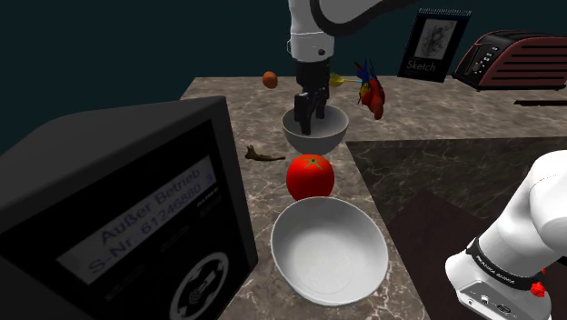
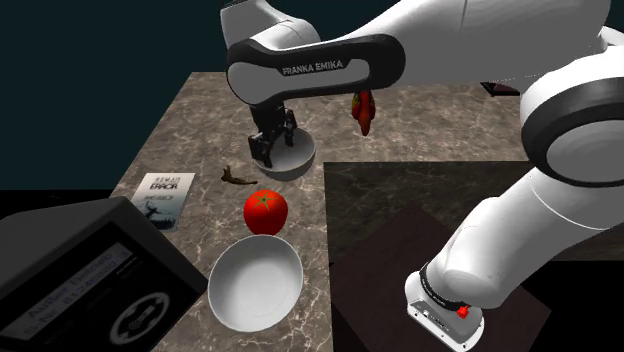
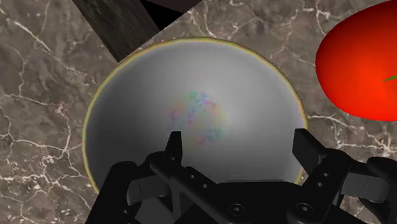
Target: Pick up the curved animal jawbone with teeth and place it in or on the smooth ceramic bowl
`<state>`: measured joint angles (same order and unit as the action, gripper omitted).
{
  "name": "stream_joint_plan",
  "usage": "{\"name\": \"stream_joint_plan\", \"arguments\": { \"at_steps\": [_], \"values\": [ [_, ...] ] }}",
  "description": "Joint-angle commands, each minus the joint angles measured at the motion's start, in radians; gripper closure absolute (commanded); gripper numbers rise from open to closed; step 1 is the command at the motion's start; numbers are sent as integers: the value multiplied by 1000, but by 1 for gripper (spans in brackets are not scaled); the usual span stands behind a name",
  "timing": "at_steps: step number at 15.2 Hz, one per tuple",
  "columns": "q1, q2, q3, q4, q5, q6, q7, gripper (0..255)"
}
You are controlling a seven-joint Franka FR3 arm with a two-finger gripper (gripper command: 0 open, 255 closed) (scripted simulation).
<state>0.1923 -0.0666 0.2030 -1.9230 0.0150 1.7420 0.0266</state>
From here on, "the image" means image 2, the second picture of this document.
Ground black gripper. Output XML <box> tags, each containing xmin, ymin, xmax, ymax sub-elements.
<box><xmin>247</xmin><ymin>101</ymin><xmax>298</xmax><ymax>169</ymax></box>

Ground small white bowl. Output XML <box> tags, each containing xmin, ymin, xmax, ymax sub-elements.
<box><xmin>253</xmin><ymin>126</ymin><xmax>317</xmax><ymax>175</ymax></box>

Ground red tomato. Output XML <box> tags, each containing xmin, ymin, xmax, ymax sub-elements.
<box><xmin>243</xmin><ymin>189</ymin><xmax>289</xmax><ymax>237</ymax></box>

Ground red and yellow toy figure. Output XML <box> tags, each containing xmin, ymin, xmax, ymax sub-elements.
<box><xmin>350</xmin><ymin>89</ymin><xmax>378</xmax><ymax>138</ymax></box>

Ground white and blue book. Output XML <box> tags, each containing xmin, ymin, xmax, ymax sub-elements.
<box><xmin>129</xmin><ymin>171</ymin><xmax>197</xmax><ymax>233</ymax></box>

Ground large white bowl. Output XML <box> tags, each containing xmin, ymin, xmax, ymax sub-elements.
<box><xmin>207</xmin><ymin>234</ymin><xmax>305</xmax><ymax>334</ymax></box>

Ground dark brown robot stand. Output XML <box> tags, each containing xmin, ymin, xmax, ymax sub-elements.
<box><xmin>331</xmin><ymin>202</ymin><xmax>553</xmax><ymax>352</ymax></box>

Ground black box with pale print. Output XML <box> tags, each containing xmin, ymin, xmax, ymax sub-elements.
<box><xmin>0</xmin><ymin>195</ymin><xmax>210</xmax><ymax>352</ymax></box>

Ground dark red flat thing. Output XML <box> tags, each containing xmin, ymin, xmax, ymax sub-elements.
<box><xmin>479</xmin><ymin>81</ymin><xmax>521</xmax><ymax>97</ymax></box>

